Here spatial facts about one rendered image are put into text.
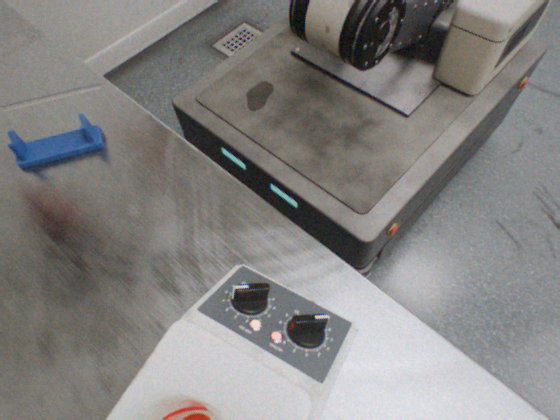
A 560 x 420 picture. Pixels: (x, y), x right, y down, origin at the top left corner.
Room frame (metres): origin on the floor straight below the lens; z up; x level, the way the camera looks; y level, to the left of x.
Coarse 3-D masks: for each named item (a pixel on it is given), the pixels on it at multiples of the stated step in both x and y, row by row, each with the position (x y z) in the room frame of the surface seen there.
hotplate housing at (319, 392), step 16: (288, 288) 0.13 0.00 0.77; (192, 320) 0.10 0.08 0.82; (208, 320) 0.10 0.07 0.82; (224, 336) 0.08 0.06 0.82; (240, 336) 0.08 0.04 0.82; (352, 336) 0.08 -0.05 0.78; (256, 352) 0.07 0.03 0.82; (272, 368) 0.06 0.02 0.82; (288, 368) 0.06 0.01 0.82; (336, 368) 0.06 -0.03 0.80; (304, 384) 0.04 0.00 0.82; (320, 384) 0.04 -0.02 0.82; (320, 400) 0.03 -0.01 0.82
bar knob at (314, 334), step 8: (296, 320) 0.09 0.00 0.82; (304, 320) 0.09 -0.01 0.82; (312, 320) 0.09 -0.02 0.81; (320, 320) 0.09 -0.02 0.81; (328, 320) 0.09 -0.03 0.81; (288, 328) 0.09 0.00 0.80; (296, 328) 0.09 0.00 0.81; (304, 328) 0.09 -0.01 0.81; (312, 328) 0.09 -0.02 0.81; (320, 328) 0.09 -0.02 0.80; (296, 336) 0.08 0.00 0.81; (304, 336) 0.08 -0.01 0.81; (312, 336) 0.08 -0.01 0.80; (320, 336) 0.08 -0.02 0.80; (304, 344) 0.07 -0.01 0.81; (312, 344) 0.07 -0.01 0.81; (320, 344) 0.07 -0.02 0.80
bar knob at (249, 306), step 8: (240, 288) 0.12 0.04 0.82; (248, 288) 0.12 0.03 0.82; (256, 288) 0.12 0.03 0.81; (264, 288) 0.12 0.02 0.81; (232, 296) 0.12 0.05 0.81; (240, 296) 0.12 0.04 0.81; (248, 296) 0.12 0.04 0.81; (256, 296) 0.12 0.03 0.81; (264, 296) 0.12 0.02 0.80; (240, 304) 0.11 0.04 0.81; (248, 304) 0.11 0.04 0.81; (256, 304) 0.11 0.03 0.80; (264, 304) 0.11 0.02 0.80; (248, 312) 0.10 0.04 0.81; (256, 312) 0.10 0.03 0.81
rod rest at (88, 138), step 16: (80, 128) 0.36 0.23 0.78; (96, 128) 0.38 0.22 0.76; (16, 144) 0.35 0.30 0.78; (32, 144) 0.36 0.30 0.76; (48, 144) 0.36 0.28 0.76; (64, 144) 0.36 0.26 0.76; (80, 144) 0.36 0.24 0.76; (96, 144) 0.36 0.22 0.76; (32, 160) 0.34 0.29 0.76; (48, 160) 0.34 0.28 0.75
